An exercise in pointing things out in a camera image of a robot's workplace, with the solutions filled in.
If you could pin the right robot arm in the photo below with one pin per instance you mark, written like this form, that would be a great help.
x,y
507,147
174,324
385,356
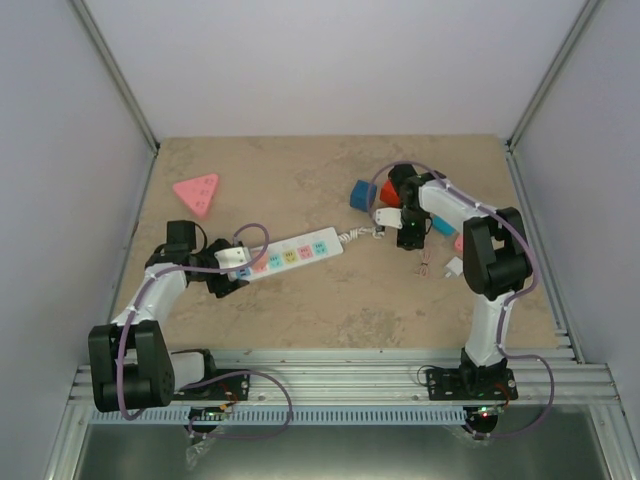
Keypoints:
x,y
495,265

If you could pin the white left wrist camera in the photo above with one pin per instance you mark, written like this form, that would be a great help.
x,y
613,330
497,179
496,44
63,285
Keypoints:
x,y
233,258

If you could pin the cyan socket block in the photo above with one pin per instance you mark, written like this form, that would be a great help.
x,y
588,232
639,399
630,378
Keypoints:
x,y
442,226

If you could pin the pink power strip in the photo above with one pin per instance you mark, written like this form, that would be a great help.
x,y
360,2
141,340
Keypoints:
x,y
197,194

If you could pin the blue cube socket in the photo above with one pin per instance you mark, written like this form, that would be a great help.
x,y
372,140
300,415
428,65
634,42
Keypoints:
x,y
362,195

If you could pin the aluminium frame post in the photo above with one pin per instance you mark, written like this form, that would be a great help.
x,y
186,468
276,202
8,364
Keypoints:
x,y
89,24
578,28

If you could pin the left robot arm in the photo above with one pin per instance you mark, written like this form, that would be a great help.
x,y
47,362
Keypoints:
x,y
131,366

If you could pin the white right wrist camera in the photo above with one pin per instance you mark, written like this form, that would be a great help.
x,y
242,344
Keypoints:
x,y
388,217

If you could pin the small white round charger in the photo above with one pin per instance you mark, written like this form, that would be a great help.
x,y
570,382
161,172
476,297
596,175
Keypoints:
x,y
454,268

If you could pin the grey slotted cable duct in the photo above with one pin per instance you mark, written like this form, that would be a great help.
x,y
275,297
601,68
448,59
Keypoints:
x,y
307,416

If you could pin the aluminium frame post right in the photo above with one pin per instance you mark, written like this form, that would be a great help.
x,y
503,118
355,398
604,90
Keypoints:
x,y
578,28

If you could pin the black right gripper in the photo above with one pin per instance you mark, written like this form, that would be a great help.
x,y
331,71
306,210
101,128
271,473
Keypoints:
x,y
414,240

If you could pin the red cube socket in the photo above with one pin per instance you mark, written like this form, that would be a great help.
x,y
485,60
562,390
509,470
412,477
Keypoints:
x,y
389,196

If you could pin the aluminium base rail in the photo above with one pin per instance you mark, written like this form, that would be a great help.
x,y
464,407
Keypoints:
x,y
315,377

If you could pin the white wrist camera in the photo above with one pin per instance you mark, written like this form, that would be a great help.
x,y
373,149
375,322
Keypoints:
x,y
233,258
388,217

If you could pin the aluminium frame post left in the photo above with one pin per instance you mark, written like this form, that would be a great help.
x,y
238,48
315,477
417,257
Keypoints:
x,y
89,24

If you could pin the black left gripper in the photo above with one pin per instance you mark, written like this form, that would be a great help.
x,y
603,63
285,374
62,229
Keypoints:
x,y
224,287

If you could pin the white power strip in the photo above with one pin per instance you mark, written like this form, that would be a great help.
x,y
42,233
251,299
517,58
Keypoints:
x,y
295,252

